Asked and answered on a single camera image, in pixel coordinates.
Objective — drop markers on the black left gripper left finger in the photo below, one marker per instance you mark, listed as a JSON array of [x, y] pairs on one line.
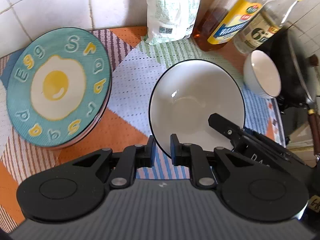
[[77, 188]]

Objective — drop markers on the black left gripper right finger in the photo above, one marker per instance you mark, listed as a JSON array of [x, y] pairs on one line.
[[250, 189]]

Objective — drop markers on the small white ribbed bowl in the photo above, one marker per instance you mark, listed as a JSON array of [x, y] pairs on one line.
[[261, 75]]

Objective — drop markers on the large white bowl black rim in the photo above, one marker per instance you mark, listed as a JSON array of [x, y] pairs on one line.
[[183, 99]]

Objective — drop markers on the black wok with lid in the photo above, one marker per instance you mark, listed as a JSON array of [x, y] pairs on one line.
[[298, 83]]

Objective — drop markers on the teal fried egg plate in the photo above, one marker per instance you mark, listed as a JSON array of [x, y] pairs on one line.
[[59, 87]]

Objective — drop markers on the pink plate under teal plate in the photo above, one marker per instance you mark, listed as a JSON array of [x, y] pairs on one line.
[[90, 127]]

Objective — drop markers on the white vinegar bottle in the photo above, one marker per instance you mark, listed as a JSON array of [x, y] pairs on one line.
[[268, 21]]

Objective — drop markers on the colourful patchwork table mat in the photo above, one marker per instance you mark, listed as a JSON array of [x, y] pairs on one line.
[[136, 68]]

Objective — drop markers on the yellow label cooking wine bottle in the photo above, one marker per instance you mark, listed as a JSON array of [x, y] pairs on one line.
[[223, 20]]

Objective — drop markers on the white powder bag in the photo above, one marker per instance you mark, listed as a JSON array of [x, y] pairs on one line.
[[170, 20]]

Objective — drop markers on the wooden wok handle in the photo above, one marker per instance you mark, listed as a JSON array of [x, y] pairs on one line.
[[313, 123]]

